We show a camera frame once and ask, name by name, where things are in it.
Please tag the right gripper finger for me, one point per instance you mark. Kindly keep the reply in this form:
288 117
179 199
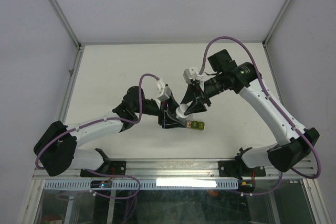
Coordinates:
197 106
189 94

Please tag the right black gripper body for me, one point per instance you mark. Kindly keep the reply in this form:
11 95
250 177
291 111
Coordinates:
211 87

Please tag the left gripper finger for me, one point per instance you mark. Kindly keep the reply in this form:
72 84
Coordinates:
171 121
171 105

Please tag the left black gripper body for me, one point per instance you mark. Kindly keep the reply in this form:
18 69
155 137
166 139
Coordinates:
159 112

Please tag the white blue pill bottle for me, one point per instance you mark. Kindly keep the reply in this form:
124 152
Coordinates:
177 116

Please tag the multicolour weekly pill organizer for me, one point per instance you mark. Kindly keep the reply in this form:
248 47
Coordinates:
195 125

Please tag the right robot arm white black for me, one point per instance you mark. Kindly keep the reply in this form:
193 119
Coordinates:
293 139

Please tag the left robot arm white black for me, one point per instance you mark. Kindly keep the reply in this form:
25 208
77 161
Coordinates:
59 148

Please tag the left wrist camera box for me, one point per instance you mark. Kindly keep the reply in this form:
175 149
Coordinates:
163 92

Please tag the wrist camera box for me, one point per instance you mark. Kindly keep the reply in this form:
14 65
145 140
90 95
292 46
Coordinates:
163 92
192 74

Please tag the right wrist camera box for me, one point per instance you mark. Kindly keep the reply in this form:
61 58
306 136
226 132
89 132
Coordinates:
192 74

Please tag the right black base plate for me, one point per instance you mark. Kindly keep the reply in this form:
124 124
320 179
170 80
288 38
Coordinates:
237 169

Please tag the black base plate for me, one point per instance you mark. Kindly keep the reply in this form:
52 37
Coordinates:
237 169
107 169

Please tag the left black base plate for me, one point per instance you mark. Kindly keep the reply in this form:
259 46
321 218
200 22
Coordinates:
107 169

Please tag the aluminium mounting rail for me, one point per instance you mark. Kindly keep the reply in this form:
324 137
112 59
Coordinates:
200 168

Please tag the white slotted cable duct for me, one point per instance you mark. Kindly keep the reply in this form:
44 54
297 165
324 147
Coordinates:
148 184

